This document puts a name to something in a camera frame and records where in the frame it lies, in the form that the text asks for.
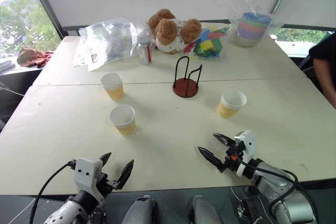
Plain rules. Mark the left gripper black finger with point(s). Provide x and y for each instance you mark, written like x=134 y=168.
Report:
x=126 y=174
x=106 y=159

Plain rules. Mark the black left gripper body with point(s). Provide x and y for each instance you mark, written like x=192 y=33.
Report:
x=107 y=182

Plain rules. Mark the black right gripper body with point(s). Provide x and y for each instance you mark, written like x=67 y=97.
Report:
x=232 y=157

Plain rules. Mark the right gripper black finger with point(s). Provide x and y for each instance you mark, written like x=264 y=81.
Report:
x=211 y=158
x=223 y=140

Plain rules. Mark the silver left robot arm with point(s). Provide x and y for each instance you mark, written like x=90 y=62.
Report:
x=65 y=212

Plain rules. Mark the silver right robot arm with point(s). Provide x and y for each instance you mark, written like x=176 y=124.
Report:
x=288 y=208

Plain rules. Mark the yellow white paper cup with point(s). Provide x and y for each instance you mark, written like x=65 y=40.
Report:
x=123 y=121
x=113 y=90
x=231 y=103

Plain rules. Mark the dark rounded grey shape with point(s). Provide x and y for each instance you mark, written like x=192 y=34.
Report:
x=203 y=211
x=140 y=211

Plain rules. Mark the black electronic box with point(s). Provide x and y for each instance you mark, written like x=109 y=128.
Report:
x=248 y=209

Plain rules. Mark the colourful blocks in clear bag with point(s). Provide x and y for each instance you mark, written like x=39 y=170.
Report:
x=207 y=43

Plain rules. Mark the purple plastic bowl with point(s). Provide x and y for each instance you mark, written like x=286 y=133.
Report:
x=250 y=34

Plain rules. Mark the pink plastic bowl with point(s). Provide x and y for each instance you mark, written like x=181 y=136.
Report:
x=252 y=27

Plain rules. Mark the clear plastic bag with contents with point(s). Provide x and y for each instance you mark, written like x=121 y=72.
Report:
x=110 y=40

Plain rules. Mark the green plastic bowl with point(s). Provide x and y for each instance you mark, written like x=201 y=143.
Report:
x=254 y=23

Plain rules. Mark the brown white teddy bear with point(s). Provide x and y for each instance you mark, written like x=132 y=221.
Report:
x=168 y=31

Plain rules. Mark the red-brown crumpled cloth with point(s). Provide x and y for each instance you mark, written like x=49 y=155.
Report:
x=31 y=56

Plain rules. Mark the blue plastic bowl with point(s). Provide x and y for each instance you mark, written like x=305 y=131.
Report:
x=257 y=16

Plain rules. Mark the person in black shirt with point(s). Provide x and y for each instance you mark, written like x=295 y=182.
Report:
x=324 y=51

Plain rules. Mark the grey flat tray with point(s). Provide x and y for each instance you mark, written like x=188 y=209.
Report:
x=5 y=66

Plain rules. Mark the stacked pastel bowls in bag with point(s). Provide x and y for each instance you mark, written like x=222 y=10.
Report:
x=246 y=1

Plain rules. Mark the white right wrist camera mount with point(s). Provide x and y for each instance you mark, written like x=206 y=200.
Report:
x=249 y=142

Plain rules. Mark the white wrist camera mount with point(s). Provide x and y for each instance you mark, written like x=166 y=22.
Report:
x=249 y=142
x=84 y=172

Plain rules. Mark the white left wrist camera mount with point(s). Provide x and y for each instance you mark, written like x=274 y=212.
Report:
x=84 y=172

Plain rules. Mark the black window frame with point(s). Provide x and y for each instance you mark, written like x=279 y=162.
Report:
x=52 y=16

